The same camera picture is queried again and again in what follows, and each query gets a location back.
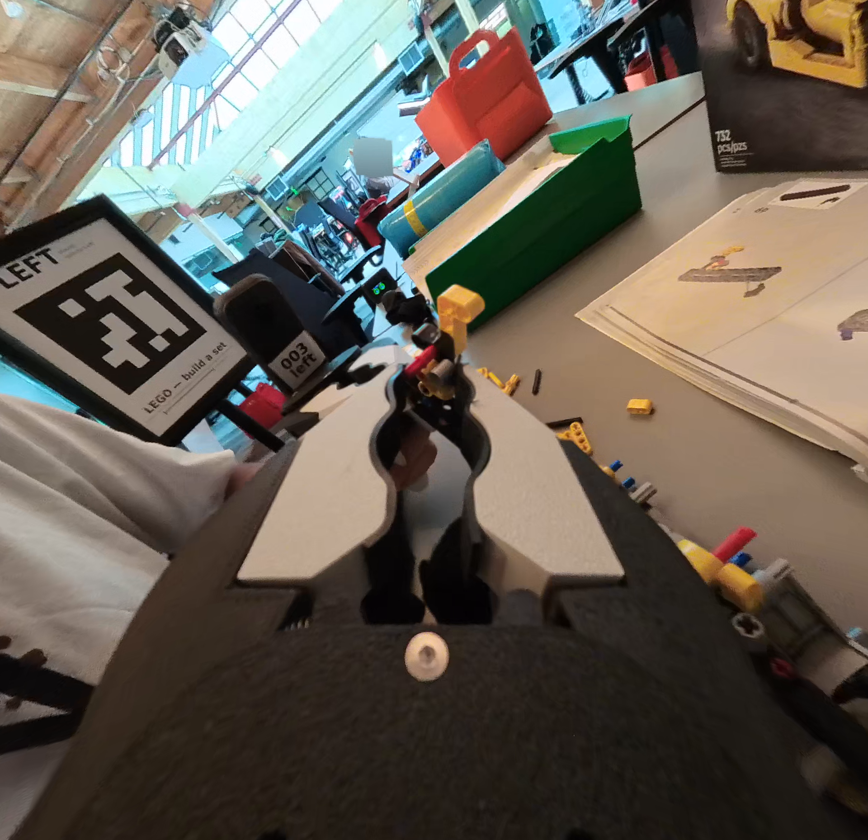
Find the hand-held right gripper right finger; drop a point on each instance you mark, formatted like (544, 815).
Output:
(542, 508)

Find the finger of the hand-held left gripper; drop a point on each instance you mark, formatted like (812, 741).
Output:
(359, 357)

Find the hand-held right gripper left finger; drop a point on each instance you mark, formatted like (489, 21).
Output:
(319, 501)

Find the black toy brick frame assembly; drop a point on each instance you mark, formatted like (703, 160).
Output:
(461, 304)

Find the toy car chassis assembly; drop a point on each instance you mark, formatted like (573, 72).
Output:
(739, 582)

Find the black toy car set box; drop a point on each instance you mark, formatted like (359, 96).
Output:
(780, 107)

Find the person's left hand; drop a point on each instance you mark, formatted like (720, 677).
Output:
(415, 457)

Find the black device with green lights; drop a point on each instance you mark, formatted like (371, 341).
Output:
(378, 289)

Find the yellow toy beam with holes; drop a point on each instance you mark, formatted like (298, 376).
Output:
(576, 436)

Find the small grey toy connector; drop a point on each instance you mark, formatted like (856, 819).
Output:
(643, 494)

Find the cluster of yellow toy pieces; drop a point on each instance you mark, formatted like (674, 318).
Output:
(502, 380)

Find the red jacket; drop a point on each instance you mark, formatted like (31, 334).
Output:
(371, 223)

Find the small yellow toy brick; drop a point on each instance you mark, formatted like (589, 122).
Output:
(639, 407)

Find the teal rolled mat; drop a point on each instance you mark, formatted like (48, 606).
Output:
(447, 196)

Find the green plastic bin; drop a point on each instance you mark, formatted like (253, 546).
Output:
(542, 243)

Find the open instruction booklet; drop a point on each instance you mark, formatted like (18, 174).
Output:
(746, 324)

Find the red bag-shaped container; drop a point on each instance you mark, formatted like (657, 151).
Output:
(488, 107)

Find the black desk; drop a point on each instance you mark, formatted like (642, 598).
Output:
(630, 19)

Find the ceiling mounted camera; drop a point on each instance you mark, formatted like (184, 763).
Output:
(177, 46)

